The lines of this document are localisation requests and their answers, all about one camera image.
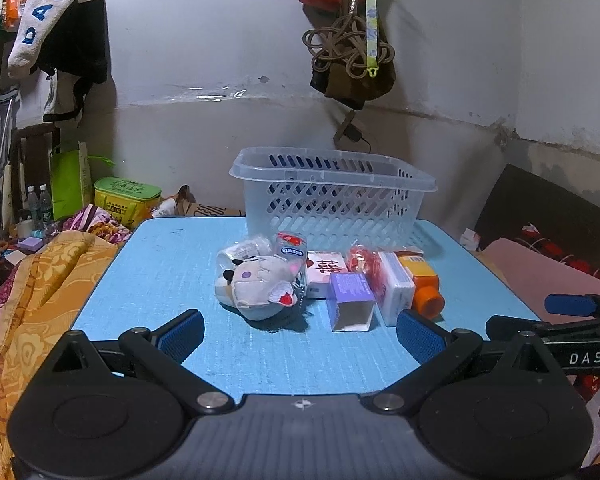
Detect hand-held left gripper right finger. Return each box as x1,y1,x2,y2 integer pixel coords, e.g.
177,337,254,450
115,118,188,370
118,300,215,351
361,309,556,416

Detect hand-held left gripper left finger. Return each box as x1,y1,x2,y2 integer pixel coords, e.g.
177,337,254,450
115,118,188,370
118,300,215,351
45,309,233,416

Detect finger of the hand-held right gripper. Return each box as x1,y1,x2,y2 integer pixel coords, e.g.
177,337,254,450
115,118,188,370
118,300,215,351
545,290,600,319
486,314,600,345

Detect orange bottle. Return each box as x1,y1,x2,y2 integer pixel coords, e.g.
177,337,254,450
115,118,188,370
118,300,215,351
394,252,446,321

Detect grey plush toy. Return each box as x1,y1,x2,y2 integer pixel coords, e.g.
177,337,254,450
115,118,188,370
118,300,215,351
222,255,309,323

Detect red white snack packet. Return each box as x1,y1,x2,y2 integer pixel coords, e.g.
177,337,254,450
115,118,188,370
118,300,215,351
346,245,382,277

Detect small white plastic bottle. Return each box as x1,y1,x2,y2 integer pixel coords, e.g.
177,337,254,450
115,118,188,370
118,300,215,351
215,235,275,306

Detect pink white carton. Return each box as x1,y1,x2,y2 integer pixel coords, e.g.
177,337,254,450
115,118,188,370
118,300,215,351
305,251,352,300

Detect red label plastic cup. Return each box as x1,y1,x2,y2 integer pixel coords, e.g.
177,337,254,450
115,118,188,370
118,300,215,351
275,231,309,263

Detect clear plastic basket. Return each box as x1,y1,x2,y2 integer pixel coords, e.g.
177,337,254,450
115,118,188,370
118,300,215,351
229,146,438,257

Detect pink cushion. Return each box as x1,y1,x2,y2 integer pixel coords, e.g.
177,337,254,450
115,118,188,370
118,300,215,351
480,237,600,326

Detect small white carton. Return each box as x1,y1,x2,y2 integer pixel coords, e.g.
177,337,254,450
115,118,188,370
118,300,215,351
459,228,483,252

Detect dark headboard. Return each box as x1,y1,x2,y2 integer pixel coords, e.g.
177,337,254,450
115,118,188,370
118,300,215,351
475,162,600,288

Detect cardboard box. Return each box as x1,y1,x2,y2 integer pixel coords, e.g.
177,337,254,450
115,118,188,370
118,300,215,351
174,200,244,219

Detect floral blanket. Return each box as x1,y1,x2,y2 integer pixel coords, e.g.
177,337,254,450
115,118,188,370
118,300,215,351
0,204,132,361

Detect green yellow box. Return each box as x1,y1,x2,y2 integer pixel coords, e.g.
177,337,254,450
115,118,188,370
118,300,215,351
93,176,162,229

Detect orange patterned blanket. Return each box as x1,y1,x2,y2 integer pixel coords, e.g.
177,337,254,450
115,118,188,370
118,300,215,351
0,232,131,480

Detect green paper bag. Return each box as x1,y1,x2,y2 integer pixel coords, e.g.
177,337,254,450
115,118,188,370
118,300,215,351
49,141,95,222

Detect clear water bottle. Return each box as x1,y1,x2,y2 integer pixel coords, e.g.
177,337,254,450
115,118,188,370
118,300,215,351
26,185,42,231
39,184,55,228

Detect black power adapter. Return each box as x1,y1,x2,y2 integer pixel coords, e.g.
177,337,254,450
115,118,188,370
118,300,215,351
341,125,377,155

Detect brown hanging bag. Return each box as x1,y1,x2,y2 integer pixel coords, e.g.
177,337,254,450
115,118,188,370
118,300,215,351
310,2,397,102

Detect metal crutch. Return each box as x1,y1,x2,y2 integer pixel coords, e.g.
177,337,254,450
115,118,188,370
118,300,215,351
0,87,20,233

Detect black garment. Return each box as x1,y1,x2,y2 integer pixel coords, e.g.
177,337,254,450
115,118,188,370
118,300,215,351
34,0,109,86

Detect hanging white clothes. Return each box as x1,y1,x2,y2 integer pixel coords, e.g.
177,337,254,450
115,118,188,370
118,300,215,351
7,0,99,79

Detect orange snack packet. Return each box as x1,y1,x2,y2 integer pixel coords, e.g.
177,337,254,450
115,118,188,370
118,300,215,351
4,0,32,31

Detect coiled beige rope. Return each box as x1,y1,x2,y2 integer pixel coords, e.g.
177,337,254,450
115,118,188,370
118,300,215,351
302,14,397,80

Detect yellow-green lanyard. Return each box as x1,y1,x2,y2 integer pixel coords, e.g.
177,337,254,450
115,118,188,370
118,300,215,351
364,0,382,79

